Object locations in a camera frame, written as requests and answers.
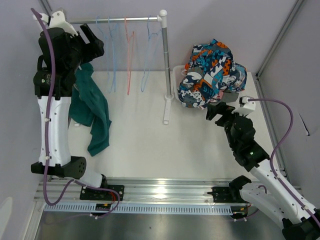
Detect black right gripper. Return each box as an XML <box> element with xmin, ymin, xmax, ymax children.
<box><xmin>206</xmin><ymin>102</ymin><xmax>248</xmax><ymax>149</ymax></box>

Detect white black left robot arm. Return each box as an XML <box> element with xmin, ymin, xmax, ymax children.
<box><xmin>31</xmin><ymin>24</ymin><xmax>109</xmax><ymax>200</ymax></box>

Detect silver white clothes rack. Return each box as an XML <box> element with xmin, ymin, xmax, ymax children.
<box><xmin>71</xmin><ymin>9</ymin><xmax>174</xmax><ymax>125</ymax></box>

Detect slotted cable duct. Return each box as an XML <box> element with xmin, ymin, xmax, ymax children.
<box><xmin>44</xmin><ymin>202</ymin><xmax>233</xmax><ymax>216</ymax></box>

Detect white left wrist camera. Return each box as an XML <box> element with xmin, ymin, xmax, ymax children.
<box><xmin>30</xmin><ymin>8</ymin><xmax>79</xmax><ymax>37</ymax></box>

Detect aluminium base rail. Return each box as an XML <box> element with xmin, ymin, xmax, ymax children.
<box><xmin>33</xmin><ymin>177</ymin><xmax>231</xmax><ymax>205</ymax></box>

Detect blue orange patterned shorts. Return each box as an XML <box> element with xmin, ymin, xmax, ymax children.
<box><xmin>178</xmin><ymin>39</ymin><xmax>248</xmax><ymax>108</ymax></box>

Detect pink wire hanger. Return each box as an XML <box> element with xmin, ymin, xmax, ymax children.
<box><xmin>124</xmin><ymin>17</ymin><xmax>135</xmax><ymax>96</ymax></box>

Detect teal green shorts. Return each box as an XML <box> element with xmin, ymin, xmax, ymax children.
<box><xmin>69</xmin><ymin>63</ymin><xmax>112</xmax><ymax>157</ymax></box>

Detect grey shorts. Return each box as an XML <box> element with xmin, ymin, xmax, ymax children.
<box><xmin>220</xmin><ymin>91</ymin><xmax>239</xmax><ymax>103</ymax></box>

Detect white plastic basket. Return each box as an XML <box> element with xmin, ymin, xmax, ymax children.
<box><xmin>171</xmin><ymin>65</ymin><xmax>186</xmax><ymax>100</ymax></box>

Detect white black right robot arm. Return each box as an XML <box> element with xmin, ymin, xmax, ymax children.
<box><xmin>206</xmin><ymin>100</ymin><xmax>320</xmax><ymax>240</ymax></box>

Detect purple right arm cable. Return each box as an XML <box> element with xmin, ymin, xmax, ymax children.
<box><xmin>247</xmin><ymin>98</ymin><xmax>320</xmax><ymax>221</ymax></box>

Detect pink shark print shorts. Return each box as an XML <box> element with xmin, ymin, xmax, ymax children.
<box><xmin>199</xmin><ymin>99</ymin><xmax>221</xmax><ymax>110</ymax></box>

